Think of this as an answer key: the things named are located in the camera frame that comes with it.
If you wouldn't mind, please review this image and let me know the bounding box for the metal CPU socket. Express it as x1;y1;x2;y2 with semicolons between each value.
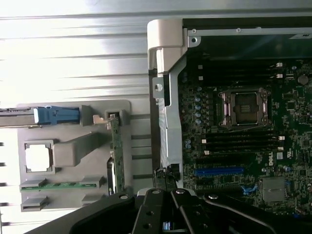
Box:
218;87;273;127

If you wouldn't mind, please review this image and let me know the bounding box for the silver CPU chip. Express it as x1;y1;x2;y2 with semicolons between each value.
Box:
25;143;53;173

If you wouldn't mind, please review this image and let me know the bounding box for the open PC case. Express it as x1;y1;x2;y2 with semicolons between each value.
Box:
147;19;312;220

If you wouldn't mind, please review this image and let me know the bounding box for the green motherboard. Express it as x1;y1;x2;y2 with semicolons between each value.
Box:
180;57;312;217

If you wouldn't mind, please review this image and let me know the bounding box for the grey chipset heat sink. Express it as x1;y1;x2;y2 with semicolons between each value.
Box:
262;177;286;203

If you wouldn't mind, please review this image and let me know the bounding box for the green RAM stick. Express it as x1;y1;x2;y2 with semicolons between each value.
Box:
20;181;104;192

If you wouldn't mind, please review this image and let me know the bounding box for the grey parts rack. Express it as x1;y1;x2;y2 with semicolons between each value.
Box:
17;99;134;213

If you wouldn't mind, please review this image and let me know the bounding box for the hard disk with blue caddy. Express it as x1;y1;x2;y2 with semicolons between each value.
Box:
0;105;81;129

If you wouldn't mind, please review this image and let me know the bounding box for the black RAM slot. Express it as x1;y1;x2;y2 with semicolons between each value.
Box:
202;144;285;151
202;138;285;145
202;133;285;139

